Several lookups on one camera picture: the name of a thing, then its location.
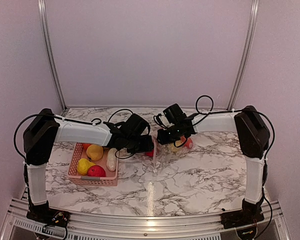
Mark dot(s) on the clear zip top bag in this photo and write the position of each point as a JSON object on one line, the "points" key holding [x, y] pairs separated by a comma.
{"points": [[162, 156]]}

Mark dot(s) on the aluminium frame post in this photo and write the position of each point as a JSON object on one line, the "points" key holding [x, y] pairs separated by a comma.
{"points": [[251, 29], [49, 52]]}

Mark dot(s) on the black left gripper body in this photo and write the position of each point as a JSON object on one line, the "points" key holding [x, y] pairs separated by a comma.
{"points": [[135, 145]]}

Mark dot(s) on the yellow fake peach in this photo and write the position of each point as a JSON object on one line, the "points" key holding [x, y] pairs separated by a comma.
{"points": [[171, 147]]}

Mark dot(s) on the right aluminium frame post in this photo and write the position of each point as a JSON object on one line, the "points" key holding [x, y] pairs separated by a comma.
{"points": [[251, 29]]}

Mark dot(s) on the pale green fake cabbage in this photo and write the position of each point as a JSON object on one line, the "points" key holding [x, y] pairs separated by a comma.
{"points": [[111, 160]]}

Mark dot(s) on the red orange fake fruit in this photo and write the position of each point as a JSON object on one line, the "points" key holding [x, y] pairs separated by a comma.
{"points": [[187, 142]]}

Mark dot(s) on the red fake apple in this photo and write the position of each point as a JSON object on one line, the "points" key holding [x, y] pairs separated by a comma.
{"points": [[150, 154]]}

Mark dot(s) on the orange fake pumpkin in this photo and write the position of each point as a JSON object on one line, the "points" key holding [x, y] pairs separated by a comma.
{"points": [[86, 145]]}

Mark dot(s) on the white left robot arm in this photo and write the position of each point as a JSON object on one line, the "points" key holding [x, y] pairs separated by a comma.
{"points": [[47, 128]]}

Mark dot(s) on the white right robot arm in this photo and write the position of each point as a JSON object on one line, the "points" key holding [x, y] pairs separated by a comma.
{"points": [[256, 136]]}

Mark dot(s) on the red fake tomato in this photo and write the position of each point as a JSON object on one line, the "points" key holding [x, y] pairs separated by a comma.
{"points": [[96, 171]]}

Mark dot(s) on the left aluminium frame post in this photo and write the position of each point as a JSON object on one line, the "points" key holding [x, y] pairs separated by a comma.
{"points": [[49, 52]]}

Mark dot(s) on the pink perforated plastic basket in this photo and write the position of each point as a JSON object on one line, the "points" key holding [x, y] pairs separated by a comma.
{"points": [[110, 180]]}

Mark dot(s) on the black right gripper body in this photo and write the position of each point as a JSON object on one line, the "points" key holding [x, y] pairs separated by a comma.
{"points": [[170, 137]]}

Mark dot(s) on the aluminium front rail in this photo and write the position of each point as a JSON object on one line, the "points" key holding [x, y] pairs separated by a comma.
{"points": [[89, 226]]}

